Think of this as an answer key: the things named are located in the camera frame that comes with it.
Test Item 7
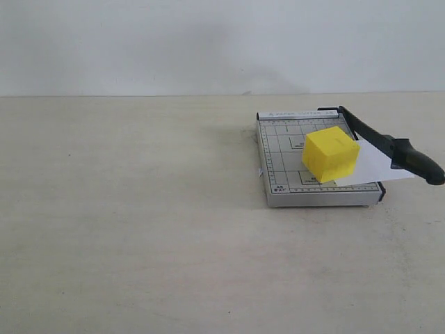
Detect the black cutter blade lever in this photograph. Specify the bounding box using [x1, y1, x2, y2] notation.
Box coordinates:
[337, 106, 444, 186]

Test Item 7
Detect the yellow cube block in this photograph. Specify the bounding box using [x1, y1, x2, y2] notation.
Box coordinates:
[302, 126, 360, 184]

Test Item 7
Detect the white paper sheet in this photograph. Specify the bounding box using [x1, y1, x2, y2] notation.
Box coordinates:
[335, 139, 416, 186]

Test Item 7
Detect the grey paper cutter base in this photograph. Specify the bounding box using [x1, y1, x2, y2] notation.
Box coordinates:
[257, 107, 386, 207]

